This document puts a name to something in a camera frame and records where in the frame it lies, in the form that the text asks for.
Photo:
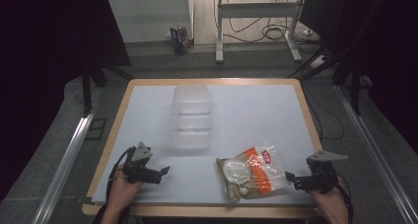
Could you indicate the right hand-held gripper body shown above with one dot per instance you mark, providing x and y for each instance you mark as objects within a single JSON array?
[{"x": 320, "y": 171}]

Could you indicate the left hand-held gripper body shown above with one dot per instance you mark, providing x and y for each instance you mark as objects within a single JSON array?
[{"x": 139, "y": 166}]

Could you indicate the person's left hand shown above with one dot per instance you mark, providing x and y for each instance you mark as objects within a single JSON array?
[{"x": 123, "y": 191}]

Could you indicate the person's right hand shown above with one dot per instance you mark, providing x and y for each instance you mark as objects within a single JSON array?
[{"x": 330, "y": 206}]

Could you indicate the clear orange snack bag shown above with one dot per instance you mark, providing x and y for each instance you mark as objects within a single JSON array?
[{"x": 253, "y": 173}]

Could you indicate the clear plastic storage container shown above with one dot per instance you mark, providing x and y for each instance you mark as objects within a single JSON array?
[{"x": 191, "y": 117}]

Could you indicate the black tripod stand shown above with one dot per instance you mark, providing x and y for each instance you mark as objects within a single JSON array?
[
  {"x": 345, "y": 62},
  {"x": 90, "y": 82}
]

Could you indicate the white power strip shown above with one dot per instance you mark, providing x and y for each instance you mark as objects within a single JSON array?
[{"x": 318, "y": 61}]

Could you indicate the blue paper carton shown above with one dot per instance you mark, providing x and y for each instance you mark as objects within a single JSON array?
[{"x": 180, "y": 39}]

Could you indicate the aluminium floor rail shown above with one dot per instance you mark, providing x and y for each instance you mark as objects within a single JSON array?
[
  {"x": 374, "y": 145},
  {"x": 64, "y": 166}
]

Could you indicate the white metal stand frame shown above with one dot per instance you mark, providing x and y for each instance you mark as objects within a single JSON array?
[{"x": 256, "y": 10}]

